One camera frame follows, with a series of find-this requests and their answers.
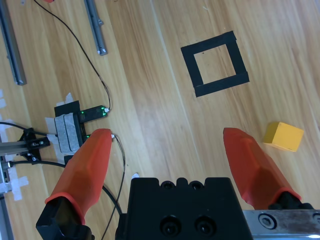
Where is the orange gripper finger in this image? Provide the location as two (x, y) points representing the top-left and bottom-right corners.
(35, 128), (113, 240)
(223, 127), (315, 211)

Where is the yellow wooden block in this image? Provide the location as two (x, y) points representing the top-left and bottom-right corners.
(262, 121), (305, 153)

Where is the grey felt tape strip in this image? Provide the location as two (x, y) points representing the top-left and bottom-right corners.
(54, 114), (70, 154)
(63, 112), (81, 152)

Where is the black adapter with green lights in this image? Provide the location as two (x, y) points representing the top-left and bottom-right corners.
(79, 104), (110, 123)
(78, 122), (92, 148)

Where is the white masking tape cross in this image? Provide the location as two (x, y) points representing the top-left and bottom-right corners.
(0, 174), (30, 202)

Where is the black tape patch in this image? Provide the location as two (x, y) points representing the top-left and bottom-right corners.
(54, 100), (81, 117)

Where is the aluminium stand profile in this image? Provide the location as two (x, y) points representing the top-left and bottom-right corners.
(0, 141), (27, 155)

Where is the black tape square outline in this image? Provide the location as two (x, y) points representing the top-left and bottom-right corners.
(180, 30), (250, 98)

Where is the thin twisted wire cable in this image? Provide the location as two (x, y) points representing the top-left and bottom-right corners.
(101, 133), (127, 240)

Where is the black corner bracket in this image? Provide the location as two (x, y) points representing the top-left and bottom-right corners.
(19, 127), (51, 161)

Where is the black stand cable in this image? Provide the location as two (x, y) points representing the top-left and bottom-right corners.
(0, 121), (58, 138)

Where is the thin black cable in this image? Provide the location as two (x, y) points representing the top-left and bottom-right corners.
(33, 0), (113, 113)

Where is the grey aluminium rail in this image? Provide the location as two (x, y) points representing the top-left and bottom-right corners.
(0, 0), (28, 87)
(83, 0), (109, 56)

